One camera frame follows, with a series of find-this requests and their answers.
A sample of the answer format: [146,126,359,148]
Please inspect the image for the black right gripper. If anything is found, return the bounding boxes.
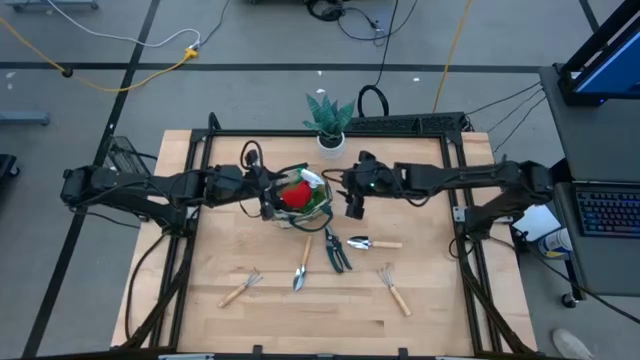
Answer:
[342,163,397,221]

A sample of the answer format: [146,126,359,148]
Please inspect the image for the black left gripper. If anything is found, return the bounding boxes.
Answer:
[243,167,291,222]

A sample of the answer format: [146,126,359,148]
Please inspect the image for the red gardening glove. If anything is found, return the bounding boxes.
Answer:
[278,179,315,211]

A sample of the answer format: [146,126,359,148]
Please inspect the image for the cream canvas bag green trim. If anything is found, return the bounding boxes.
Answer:
[268,162,335,234]

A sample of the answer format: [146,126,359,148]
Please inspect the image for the green plastic spray bottle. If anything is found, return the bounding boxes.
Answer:
[294,167,329,214]

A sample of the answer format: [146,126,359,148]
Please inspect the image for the wide trowel wooden handle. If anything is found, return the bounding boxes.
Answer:
[346,235,404,252]

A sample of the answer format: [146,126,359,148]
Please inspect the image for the narrow trowel wooden handle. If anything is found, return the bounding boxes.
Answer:
[291,234,314,293]

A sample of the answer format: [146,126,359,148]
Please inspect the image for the artificial plant in white pot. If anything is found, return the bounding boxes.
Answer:
[301,92,357,161]

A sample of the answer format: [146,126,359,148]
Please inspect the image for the black perforated metal box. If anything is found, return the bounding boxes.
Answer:
[343,111,467,135]

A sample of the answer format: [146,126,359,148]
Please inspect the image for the white paper sheet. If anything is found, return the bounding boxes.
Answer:
[510,203,562,243]

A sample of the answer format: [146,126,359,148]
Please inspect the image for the white blue yellow container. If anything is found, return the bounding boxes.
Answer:
[536,226,574,260]

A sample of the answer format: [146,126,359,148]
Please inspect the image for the grey desk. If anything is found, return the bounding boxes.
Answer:
[538,63,640,297]

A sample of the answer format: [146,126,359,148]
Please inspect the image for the grey laptop lit keyboard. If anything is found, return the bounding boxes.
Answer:
[553,180,640,297]

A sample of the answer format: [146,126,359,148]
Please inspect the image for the grey metal base bar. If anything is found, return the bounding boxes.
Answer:
[0,110,52,127]

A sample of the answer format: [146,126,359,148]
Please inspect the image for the large black-framed monitor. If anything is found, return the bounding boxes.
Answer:
[556,0,640,107]

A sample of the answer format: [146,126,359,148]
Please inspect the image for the black camera cable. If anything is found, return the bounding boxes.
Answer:
[239,139,266,171]

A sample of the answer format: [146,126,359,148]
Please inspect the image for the black aluminium table frame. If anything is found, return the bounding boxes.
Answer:
[118,111,540,360]

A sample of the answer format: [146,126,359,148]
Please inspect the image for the black looped floor cable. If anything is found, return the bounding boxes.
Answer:
[356,0,401,119]

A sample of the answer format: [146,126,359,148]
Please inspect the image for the black wire basket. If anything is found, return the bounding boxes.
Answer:
[101,134,152,177]

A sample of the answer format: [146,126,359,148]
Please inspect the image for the yellow floor cable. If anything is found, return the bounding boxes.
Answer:
[0,16,201,94]

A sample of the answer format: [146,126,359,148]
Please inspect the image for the yellow hanging cable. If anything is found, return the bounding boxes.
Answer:
[431,0,475,114]

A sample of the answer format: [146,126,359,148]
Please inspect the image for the black cable bundle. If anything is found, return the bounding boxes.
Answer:
[303,0,347,23]

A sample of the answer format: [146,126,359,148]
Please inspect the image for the white floor cable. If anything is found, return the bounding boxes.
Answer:
[43,0,202,50]

